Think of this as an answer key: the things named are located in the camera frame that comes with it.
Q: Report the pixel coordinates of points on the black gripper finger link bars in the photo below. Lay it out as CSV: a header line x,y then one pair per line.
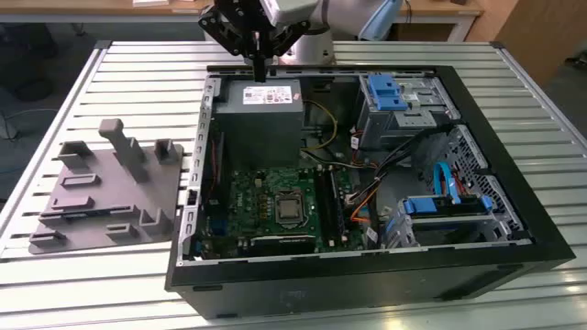
x,y
286,38

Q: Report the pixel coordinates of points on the black gripper finger wide plate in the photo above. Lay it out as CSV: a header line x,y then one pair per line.
x,y
225,32

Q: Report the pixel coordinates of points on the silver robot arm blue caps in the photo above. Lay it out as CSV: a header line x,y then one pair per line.
x,y
311,48

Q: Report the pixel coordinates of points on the black RAM slot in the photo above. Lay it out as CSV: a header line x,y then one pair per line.
x,y
329,206
323,206

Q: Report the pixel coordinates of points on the installed RAM stick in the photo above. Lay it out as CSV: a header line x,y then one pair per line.
x,y
338,206

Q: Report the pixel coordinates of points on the blue drive latch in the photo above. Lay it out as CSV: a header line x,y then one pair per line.
x,y
383,91

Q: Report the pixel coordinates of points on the grey power supply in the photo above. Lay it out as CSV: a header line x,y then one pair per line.
x,y
257,130

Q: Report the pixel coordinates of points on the wooden desk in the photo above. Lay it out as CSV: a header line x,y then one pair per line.
x,y
91,8

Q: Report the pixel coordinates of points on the metal drive cage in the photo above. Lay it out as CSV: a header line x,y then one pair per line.
x,y
413,120

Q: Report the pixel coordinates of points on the black office chair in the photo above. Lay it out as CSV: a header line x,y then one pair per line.
x,y
27,62

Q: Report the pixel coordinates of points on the green motherboard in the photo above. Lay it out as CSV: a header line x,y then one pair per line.
x,y
247,192

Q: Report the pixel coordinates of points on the silver CPU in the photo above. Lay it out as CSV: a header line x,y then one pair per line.
x,y
287,209

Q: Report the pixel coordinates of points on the grey parts rack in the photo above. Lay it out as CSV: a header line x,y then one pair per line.
x,y
106,192

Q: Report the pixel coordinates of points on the brown wooden cabinet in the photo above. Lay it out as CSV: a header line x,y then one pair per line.
x,y
537,34

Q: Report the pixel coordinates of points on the hard disk in blue carrier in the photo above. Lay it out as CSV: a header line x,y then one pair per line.
x,y
420,205

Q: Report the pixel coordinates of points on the blue board connector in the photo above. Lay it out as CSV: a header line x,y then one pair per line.
x,y
219,228

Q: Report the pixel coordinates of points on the black graphics card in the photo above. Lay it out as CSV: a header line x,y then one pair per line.
x,y
285,242

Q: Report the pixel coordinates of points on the metal disk bay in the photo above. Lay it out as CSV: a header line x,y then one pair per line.
x,y
458,220

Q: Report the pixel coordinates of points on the black PC case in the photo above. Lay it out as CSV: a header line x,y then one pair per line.
x,y
367,285

